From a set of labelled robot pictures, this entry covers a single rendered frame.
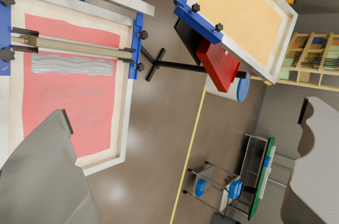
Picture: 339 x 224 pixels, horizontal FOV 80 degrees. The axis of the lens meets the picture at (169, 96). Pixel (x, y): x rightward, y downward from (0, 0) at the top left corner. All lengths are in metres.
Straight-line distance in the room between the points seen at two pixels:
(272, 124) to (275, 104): 0.73
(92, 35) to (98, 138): 0.51
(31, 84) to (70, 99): 0.16
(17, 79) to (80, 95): 0.25
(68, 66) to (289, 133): 7.72
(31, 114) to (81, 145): 0.28
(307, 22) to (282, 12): 7.23
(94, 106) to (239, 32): 0.95
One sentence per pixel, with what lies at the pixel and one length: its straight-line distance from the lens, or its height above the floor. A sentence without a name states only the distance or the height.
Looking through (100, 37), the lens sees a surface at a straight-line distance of 1.03.
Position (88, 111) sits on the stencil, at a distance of 1.04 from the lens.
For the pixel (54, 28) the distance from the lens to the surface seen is 0.93.
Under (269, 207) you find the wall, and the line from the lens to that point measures 8.67.
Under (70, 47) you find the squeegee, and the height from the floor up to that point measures 1.06.
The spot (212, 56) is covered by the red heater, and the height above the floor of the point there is 1.11.
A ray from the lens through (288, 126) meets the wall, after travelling 8.17.
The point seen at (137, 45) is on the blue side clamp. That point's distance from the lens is 1.11.
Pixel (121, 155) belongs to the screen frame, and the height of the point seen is 0.99.
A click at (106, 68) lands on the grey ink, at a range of 1.05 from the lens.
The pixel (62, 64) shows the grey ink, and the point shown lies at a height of 0.96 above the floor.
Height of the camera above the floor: 1.81
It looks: 36 degrees down
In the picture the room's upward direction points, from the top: 105 degrees clockwise
